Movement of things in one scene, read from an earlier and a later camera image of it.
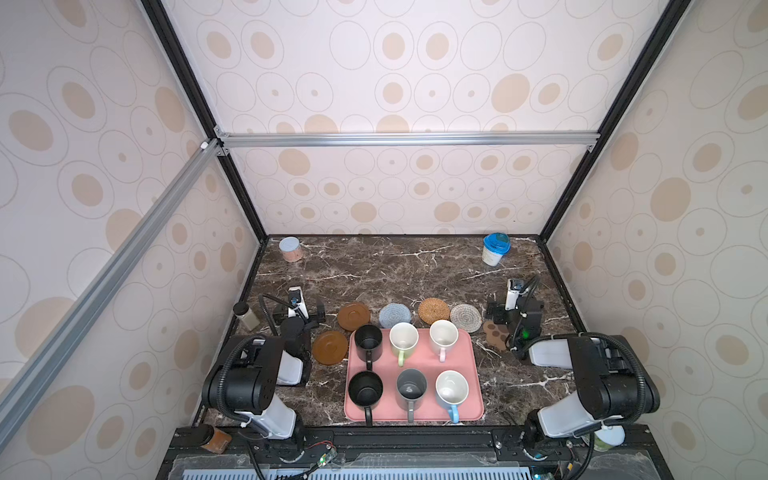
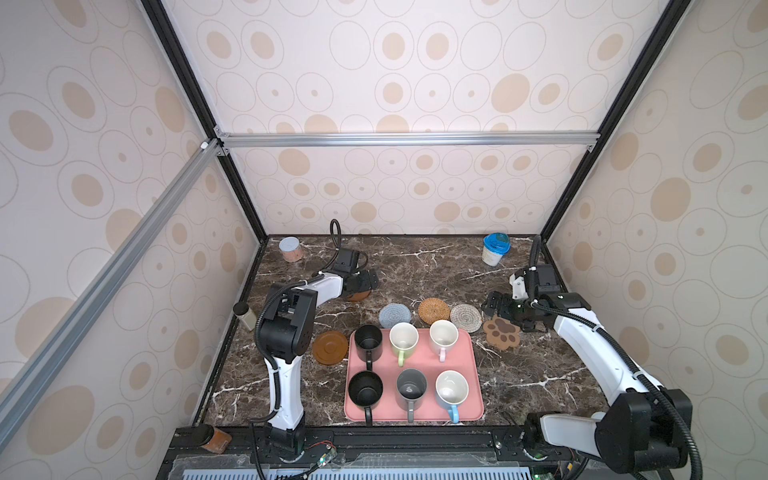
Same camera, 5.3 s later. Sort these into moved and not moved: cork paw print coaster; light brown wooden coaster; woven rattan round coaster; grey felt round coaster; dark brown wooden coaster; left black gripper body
Moved: left black gripper body; dark brown wooden coaster
Not moved: cork paw print coaster; light brown wooden coaster; woven rattan round coaster; grey felt round coaster
